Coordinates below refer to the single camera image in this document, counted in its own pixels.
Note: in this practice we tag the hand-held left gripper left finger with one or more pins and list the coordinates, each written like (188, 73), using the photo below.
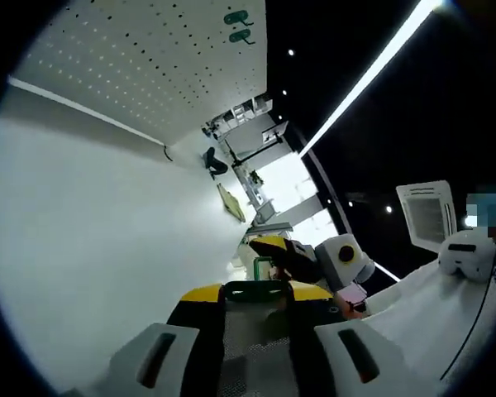
(198, 343)

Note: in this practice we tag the black curved headset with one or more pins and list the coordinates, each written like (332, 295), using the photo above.
(215, 163)

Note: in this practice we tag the yellow-green cloth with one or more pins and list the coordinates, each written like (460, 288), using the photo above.
(231, 202)

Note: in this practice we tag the white perforated mounting plate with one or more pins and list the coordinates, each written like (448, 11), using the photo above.
(128, 62)

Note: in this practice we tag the green potted plant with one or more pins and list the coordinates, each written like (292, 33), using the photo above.
(257, 178)

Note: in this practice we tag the ceiling air conditioner unit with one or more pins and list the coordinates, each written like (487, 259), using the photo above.
(425, 215)

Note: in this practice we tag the ceiling strip light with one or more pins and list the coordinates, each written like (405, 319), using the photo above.
(368, 74)

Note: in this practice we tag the black tripod stand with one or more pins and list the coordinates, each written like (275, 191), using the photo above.
(252, 155)

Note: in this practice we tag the person's white shirt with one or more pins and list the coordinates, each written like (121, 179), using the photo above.
(417, 314)

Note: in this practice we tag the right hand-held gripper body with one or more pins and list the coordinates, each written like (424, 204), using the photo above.
(343, 264)

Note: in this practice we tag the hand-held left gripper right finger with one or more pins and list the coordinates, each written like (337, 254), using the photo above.
(310, 351)

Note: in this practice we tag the person's right hand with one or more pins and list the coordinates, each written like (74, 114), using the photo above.
(353, 302)

